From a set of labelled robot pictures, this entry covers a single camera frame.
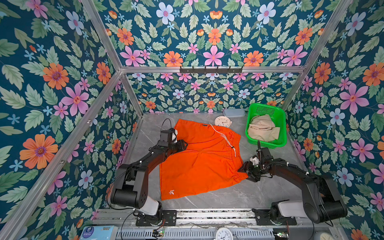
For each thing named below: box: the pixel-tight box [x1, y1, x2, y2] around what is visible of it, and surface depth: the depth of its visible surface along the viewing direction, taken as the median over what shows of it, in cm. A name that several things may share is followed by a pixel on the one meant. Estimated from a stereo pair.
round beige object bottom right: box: [320, 232, 334, 240], surface depth 67 cm
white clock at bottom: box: [213, 227, 234, 240], surface depth 68 cm
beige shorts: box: [248, 114, 280, 142], surface depth 97 cm
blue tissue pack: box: [79, 225, 119, 240], surface depth 67 cm
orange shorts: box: [159, 119, 249, 201], surface depth 93 cm
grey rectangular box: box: [223, 108, 247, 121], surface depth 120 cm
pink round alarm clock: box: [214, 115, 232, 128], surface depth 113 cm
